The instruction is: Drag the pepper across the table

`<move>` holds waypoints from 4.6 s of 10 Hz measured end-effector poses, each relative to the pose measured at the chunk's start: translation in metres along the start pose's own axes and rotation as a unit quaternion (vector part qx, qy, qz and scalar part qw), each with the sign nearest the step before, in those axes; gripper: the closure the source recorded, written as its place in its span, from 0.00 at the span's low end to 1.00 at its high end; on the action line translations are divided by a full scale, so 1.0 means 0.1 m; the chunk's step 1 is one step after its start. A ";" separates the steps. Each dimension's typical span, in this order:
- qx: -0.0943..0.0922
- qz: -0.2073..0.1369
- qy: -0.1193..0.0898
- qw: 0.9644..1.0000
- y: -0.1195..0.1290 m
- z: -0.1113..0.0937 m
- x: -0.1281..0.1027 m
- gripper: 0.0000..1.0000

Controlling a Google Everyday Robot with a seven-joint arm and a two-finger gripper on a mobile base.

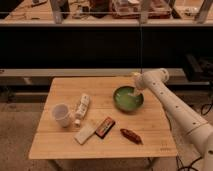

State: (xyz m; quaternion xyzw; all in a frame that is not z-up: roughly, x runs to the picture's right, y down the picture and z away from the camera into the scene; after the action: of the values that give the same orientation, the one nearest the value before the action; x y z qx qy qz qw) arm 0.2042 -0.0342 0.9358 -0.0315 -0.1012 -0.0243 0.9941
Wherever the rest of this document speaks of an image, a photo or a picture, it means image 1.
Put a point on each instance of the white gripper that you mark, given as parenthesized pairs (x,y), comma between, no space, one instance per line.
(137,89)

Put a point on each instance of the red brown snack bar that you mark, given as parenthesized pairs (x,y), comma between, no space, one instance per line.
(104,127)

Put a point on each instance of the white rectangular packet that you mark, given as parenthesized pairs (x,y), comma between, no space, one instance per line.
(85,133)

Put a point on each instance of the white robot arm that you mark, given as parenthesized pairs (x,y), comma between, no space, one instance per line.
(198,130)

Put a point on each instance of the green bowl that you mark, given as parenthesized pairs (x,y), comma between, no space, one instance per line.
(125,100)

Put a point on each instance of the white tube bottle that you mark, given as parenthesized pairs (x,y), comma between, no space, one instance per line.
(82,109)

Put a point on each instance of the wooden table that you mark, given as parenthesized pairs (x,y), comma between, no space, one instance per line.
(149,122)

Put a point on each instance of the white plastic cup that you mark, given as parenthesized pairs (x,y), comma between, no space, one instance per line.
(61,115)

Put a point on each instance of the long shelf bench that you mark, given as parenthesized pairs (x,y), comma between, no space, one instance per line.
(106,13)

